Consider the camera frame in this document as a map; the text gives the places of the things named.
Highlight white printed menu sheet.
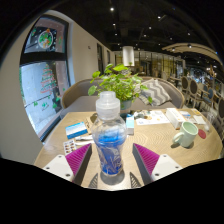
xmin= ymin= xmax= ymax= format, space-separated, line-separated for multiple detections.
xmin=134 ymin=110 xmax=171 ymax=127

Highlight yellow square card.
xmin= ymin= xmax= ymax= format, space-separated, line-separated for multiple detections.
xmin=191 ymin=107 xmax=203 ymax=117

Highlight decorated window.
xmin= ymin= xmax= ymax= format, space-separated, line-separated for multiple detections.
xmin=18 ymin=14 xmax=73 ymax=143

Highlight ceiling spot lights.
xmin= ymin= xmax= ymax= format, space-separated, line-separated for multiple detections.
xmin=106 ymin=4 xmax=224 ymax=73

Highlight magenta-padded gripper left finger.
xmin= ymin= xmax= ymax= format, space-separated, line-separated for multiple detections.
xmin=42 ymin=143 xmax=93 ymax=186

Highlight pale green mug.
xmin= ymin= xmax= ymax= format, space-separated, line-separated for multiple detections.
xmin=171 ymin=120 xmax=200 ymax=149

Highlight grey curved sofa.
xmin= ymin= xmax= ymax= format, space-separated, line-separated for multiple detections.
xmin=60 ymin=76 xmax=186 ymax=120

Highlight white box with orange print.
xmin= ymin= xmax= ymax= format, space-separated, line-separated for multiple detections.
xmin=165 ymin=107 xmax=187 ymax=131

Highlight green potted plant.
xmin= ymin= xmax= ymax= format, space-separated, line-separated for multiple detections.
xmin=87 ymin=63 xmax=154 ymax=112

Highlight flat round red coaster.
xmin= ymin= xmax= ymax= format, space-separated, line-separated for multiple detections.
xmin=197 ymin=128 xmax=208 ymax=141

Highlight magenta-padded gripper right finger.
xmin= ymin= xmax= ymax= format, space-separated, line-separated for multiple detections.
xmin=132 ymin=143 xmax=184 ymax=185

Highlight small light blue box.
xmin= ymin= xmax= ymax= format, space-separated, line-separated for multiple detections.
xmin=125 ymin=114 xmax=136 ymax=136

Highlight group of dining chairs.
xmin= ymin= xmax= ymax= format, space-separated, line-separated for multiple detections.
xmin=168 ymin=74 xmax=224 ymax=141

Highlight clear bottle with blue label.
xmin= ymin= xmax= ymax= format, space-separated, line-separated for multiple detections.
xmin=90 ymin=90 xmax=129 ymax=177

